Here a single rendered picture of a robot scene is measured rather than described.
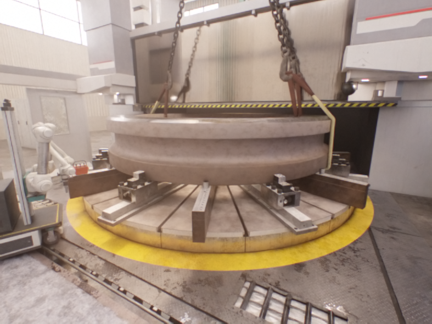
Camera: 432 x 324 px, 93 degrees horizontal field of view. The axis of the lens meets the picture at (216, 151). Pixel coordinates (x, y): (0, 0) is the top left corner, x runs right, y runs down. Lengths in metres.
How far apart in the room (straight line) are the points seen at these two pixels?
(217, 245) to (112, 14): 6.02
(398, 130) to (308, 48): 2.54
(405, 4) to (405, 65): 0.94
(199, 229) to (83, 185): 2.40
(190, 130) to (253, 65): 3.39
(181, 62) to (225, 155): 4.41
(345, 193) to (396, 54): 1.98
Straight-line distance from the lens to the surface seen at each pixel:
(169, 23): 7.21
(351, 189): 3.76
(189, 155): 3.05
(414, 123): 5.69
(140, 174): 3.25
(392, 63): 3.62
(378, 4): 4.22
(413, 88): 4.66
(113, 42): 6.67
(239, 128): 2.81
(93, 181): 4.17
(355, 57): 3.59
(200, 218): 2.34
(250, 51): 5.89
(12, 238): 3.54
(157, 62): 7.49
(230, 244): 2.80
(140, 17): 8.22
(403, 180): 5.87
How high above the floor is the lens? 1.76
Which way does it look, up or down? 11 degrees down
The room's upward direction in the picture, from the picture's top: straight up
